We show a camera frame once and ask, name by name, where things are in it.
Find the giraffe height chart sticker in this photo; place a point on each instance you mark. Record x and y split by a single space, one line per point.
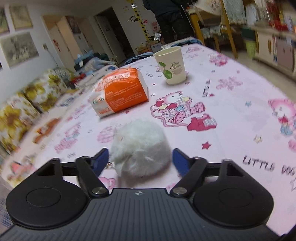
138 16

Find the framed pencil portrait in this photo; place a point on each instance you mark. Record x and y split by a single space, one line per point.
18 48

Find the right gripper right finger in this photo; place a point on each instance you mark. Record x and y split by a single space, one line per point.
191 172

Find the pink cartoon tablecloth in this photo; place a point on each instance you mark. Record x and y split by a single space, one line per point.
222 111

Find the wooden chair with cloth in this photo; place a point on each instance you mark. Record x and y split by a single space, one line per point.
212 19

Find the floral sofa cushion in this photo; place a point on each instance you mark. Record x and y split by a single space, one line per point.
44 91
18 115

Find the white tv cabinet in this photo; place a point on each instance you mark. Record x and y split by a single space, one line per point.
276 49

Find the white paper cup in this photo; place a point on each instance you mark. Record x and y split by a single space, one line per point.
171 63

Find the white fluffy pompom plush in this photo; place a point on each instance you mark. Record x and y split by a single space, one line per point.
139 148

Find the sofa with cartoon cover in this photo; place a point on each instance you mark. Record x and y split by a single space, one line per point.
69 76

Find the person in black clothes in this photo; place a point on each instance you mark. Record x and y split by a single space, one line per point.
171 19

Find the orange tissue pack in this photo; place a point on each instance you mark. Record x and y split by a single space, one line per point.
119 90

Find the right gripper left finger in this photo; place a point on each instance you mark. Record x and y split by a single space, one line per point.
89 170

